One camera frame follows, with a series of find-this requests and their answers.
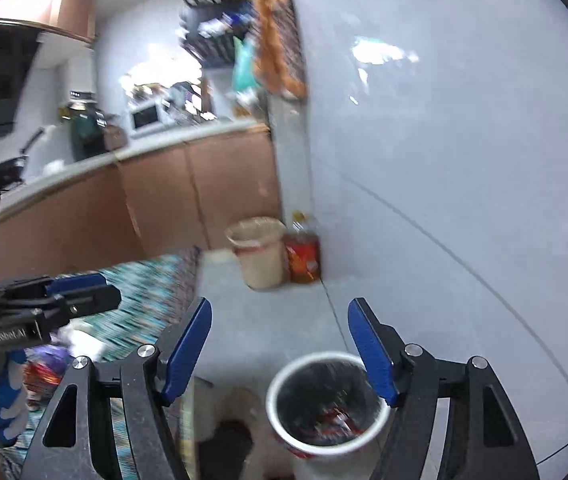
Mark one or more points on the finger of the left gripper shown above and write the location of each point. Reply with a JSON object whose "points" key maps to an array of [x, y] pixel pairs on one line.
{"points": [[48, 286], [73, 302]]}

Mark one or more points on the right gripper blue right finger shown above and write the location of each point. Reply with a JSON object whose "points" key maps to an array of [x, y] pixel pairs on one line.
{"points": [[380, 348]]}

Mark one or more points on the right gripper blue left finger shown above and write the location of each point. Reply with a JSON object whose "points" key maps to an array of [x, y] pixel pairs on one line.
{"points": [[179, 347]]}

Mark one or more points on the white trash bucket black liner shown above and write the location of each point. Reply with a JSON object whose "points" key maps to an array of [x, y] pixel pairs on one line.
{"points": [[322, 406]]}

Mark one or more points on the brown kitchen cabinet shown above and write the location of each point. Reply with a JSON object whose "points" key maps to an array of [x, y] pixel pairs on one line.
{"points": [[155, 197]]}

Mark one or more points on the zigzag patterned table cloth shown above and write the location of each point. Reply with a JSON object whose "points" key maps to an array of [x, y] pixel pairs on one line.
{"points": [[154, 294]]}

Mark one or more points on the black wok pan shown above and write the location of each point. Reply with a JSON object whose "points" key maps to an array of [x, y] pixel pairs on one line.
{"points": [[12, 169]]}

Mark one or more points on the beige wastebasket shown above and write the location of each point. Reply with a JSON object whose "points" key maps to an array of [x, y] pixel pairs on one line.
{"points": [[259, 248]]}

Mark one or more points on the dark green kettle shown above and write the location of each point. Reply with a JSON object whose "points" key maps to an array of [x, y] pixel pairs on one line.
{"points": [[87, 125]]}

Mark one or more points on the white microwave oven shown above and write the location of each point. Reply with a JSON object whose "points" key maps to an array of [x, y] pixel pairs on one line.
{"points": [[150, 117]]}

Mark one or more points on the teal hanging bag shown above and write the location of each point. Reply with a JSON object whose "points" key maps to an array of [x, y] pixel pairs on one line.
{"points": [[243, 77]]}

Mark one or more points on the orange patterned hanging apron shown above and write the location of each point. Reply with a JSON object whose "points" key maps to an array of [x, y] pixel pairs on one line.
{"points": [[278, 62]]}

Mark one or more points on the black wall dish rack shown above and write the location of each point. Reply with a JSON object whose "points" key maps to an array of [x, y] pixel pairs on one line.
{"points": [[213, 26]]}

